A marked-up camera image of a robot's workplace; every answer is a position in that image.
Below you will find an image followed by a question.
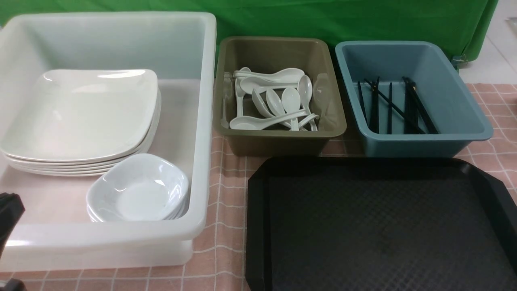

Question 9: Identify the large white rice plate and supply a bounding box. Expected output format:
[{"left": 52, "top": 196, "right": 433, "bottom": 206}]
[{"left": 1, "top": 69, "right": 158, "bottom": 162}]

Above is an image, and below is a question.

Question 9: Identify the white spoon top horizontal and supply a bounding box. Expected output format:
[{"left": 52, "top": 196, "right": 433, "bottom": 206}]
[{"left": 233, "top": 68, "right": 305, "bottom": 83}]

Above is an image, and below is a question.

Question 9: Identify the white bowl in bin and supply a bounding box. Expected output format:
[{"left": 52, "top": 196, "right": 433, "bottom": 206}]
[{"left": 87, "top": 203, "right": 188, "bottom": 222}]

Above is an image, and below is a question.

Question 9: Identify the blue chopstick bin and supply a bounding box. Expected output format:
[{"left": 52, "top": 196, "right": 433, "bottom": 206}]
[{"left": 335, "top": 41, "right": 494, "bottom": 157}]

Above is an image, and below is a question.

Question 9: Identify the pink checkered tablecloth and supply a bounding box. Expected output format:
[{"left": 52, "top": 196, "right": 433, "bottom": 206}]
[{"left": 1, "top": 83, "right": 516, "bottom": 291}]

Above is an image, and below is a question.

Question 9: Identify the black serving tray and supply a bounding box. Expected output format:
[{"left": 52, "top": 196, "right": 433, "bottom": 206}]
[{"left": 244, "top": 156, "right": 517, "bottom": 291}]

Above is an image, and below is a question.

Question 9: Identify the top white square plate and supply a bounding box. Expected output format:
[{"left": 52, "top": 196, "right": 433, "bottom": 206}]
[{"left": 6, "top": 91, "right": 162, "bottom": 171}]

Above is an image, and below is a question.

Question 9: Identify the white spoon centre upright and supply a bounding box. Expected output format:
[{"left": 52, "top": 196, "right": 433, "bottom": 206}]
[{"left": 281, "top": 88, "right": 301, "bottom": 114}]

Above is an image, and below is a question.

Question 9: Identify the white spoon upright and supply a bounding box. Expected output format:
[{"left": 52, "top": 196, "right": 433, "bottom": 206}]
[
  {"left": 297, "top": 74, "right": 313, "bottom": 115},
  {"left": 281, "top": 88, "right": 301, "bottom": 114}
]

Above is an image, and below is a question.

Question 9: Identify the black chopstick far left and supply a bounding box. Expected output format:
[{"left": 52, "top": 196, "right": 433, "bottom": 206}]
[{"left": 357, "top": 81, "right": 368, "bottom": 124}]

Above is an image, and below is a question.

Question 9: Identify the white spoon right upright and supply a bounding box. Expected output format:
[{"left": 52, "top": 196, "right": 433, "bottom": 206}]
[{"left": 297, "top": 74, "right": 313, "bottom": 115}]

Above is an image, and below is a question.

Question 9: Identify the green backdrop cloth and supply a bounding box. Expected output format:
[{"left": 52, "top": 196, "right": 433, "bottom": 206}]
[{"left": 0, "top": 0, "right": 498, "bottom": 61}]

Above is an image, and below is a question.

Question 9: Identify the black chopstick middle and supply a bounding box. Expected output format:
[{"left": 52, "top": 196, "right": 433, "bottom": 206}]
[{"left": 387, "top": 83, "right": 393, "bottom": 135}]

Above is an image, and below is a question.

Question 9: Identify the olive brown spoon bin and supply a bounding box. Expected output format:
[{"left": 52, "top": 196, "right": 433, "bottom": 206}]
[{"left": 212, "top": 36, "right": 347, "bottom": 157}]

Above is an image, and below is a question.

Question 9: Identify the white ceramic soup spoon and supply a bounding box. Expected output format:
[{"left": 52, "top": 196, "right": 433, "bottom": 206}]
[{"left": 229, "top": 110, "right": 308, "bottom": 130}]

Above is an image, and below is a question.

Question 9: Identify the white bowl tray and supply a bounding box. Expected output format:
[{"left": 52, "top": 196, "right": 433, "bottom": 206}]
[
  {"left": 86, "top": 153, "right": 190, "bottom": 203},
  {"left": 86, "top": 189, "right": 186, "bottom": 222}
]

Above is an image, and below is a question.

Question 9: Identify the large translucent white bin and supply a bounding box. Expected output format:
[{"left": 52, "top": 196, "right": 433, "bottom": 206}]
[{"left": 1, "top": 11, "right": 216, "bottom": 272}]

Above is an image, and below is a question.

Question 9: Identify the black chopstick diagonal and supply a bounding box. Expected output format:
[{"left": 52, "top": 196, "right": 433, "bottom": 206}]
[{"left": 364, "top": 79, "right": 425, "bottom": 134}]

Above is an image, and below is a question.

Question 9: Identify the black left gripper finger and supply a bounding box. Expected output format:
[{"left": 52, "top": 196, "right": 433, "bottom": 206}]
[{"left": 0, "top": 193, "right": 25, "bottom": 255}]

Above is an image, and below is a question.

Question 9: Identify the black chopstick bundle right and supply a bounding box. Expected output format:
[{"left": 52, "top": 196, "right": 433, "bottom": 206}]
[{"left": 402, "top": 77, "right": 439, "bottom": 134}]

